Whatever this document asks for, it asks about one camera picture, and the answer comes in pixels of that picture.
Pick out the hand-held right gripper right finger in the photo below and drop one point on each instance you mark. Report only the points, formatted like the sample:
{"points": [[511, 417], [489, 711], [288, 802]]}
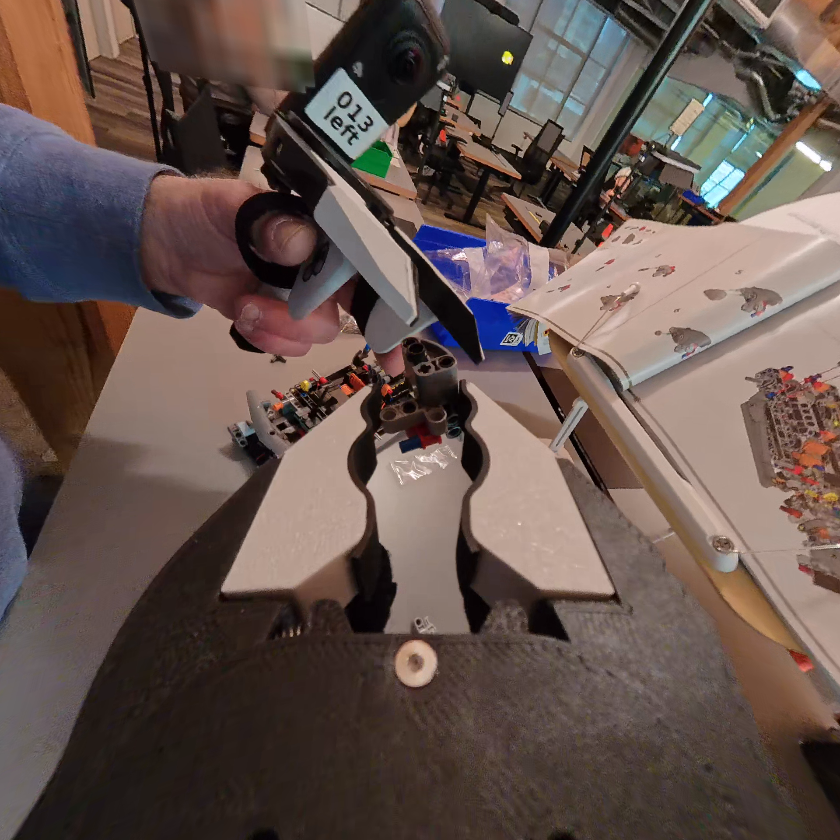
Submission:
{"points": [[538, 525]]}

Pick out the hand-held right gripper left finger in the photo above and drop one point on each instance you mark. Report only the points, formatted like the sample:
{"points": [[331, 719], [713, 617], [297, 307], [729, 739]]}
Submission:
{"points": [[302, 518]]}

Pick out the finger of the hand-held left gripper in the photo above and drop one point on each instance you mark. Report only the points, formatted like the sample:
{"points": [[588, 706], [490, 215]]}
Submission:
{"points": [[367, 243]]}

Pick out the partly built lego car model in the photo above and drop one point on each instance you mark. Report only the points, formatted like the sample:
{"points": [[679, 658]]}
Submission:
{"points": [[295, 407]]}

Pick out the small lego subassembly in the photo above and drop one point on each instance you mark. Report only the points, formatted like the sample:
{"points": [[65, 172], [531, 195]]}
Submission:
{"points": [[426, 387]]}

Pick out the person's left forearm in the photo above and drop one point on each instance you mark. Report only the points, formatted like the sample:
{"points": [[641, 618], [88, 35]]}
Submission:
{"points": [[65, 210]]}

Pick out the pale grey lego axle joiner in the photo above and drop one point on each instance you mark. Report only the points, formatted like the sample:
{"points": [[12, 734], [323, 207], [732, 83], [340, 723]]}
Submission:
{"points": [[424, 623]]}

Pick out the lego instruction manual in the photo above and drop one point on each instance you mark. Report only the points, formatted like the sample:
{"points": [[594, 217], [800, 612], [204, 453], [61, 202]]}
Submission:
{"points": [[722, 328]]}

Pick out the person's left hand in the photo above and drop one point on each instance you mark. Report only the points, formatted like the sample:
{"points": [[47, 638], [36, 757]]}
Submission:
{"points": [[190, 236]]}

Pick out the green plastic bin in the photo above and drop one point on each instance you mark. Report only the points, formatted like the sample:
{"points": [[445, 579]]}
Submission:
{"points": [[374, 161]]}

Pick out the black monitor screen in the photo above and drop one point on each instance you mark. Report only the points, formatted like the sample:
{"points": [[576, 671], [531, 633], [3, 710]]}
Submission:
{"points": [[485, 39]]}

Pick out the white book stand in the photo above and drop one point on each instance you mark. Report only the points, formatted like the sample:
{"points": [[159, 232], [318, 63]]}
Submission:
{"points": [[656, 485]]}

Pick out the small empty clear bag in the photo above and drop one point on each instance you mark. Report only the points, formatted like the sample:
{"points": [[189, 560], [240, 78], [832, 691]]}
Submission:
{"points": [[423, 463]]}

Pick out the pile of clear plastic bags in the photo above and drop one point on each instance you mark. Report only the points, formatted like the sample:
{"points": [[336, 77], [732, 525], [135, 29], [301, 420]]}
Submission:
{"points": [[499, 262]]}

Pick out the blue plastic bin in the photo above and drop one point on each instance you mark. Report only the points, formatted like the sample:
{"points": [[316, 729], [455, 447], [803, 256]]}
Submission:
{"points": [[499, 321]]}

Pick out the black office chair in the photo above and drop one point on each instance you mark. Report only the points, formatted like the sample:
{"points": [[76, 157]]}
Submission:
{"points": [[541, 154]]}

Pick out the black steel column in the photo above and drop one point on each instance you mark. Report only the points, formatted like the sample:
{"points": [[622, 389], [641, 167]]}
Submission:
{"points": [[617, 118]]}

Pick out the wooden cabinet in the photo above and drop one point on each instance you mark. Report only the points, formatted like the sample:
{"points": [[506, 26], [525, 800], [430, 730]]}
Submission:
{"points": [[65, 367]]}

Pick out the orange plastic object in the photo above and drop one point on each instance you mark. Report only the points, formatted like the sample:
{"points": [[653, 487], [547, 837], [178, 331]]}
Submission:
{"points": [[802, 659]]}

